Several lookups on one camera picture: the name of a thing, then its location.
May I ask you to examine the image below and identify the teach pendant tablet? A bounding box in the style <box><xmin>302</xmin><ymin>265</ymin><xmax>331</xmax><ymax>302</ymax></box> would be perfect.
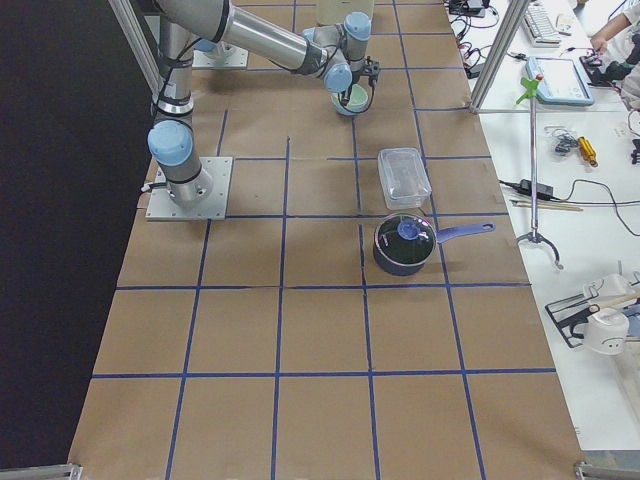
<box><xmin>525</xmin><ymin>56</ymin><xmax>594</xmax><ymax>106</ymax></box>

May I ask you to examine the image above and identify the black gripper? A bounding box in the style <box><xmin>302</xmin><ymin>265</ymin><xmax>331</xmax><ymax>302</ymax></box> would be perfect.
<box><xmin>344</xmin><ymin>56</ymin><xmax>380</xmax><ymax>95</ymax></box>

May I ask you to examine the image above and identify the dark blue saucepan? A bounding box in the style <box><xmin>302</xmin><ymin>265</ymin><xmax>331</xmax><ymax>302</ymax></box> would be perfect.
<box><xmin>372</xmin><ymin>213</ymin><xmax>495</xmax><ymax>276</ymax></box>

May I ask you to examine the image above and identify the aluminium frame post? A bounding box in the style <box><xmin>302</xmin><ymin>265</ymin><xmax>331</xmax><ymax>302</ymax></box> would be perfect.
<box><xmin>469</xmin><ymin>0</ymin><xmax>528</xmax><ymax>114</ymax></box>

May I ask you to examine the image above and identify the clear plastic food container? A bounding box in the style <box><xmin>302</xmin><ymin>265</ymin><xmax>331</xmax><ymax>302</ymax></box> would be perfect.
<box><xmin>378</xmin><ymin>147</ymin><xmax>432</xmax><ymax>210</ymax></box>

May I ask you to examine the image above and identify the white computer keyboard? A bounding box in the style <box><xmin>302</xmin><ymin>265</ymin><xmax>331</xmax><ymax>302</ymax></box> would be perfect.
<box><xmin>523</xmin><ymin>3</ymin><xmax>562</xmax><ymax>48</ymax></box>

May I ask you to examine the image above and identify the yellow screwdriver tool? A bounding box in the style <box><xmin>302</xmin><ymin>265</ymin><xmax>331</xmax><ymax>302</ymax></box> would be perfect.
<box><xmin>577</xmin><ymin>136</ymin><xmax>599</xmax><ymax>168</ymax></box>

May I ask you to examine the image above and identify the black power adapter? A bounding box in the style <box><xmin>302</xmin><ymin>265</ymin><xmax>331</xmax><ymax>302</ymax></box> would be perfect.
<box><xmin>517</xmin><ymin>178</ymin><xmax>555</xmax><ymax>200</ymax></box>

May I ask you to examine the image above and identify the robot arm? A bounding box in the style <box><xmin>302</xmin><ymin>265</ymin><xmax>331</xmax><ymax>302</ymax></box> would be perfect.
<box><xmin>148</xmin><ymin>1</ymin><xmax>380</xmax><ymax>207</ymax></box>

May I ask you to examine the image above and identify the green bowl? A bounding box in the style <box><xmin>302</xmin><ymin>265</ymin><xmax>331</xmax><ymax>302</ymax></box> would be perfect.
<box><xmin>334</xmin><ymin>84</ymin><xmax>370</xmax><ymax>115</ymax></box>

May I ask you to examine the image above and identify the green plastic clamp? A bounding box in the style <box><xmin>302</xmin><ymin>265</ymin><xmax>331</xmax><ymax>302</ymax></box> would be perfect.
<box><xmin>516</xmin><ymin>74</ymin><xmax>544</xmax><ymax>104</ymax></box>

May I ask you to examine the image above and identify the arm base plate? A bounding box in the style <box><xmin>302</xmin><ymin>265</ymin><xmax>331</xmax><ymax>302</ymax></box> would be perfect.
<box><xmin>193</xmin><ymin>42</ymin><xmax>249</xmax><ymax>70</ymax></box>
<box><xmin>146</xmin><ymin>157</ymin><xmax>233</xmax><ymax>221</ymax></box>

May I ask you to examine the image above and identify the metal reacher grabber pole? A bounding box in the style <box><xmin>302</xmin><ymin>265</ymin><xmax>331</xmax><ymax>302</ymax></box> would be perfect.
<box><xmin>517</xmin><ymin>97</ymin><xmax>564</xmax><ymax>270</ymax></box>

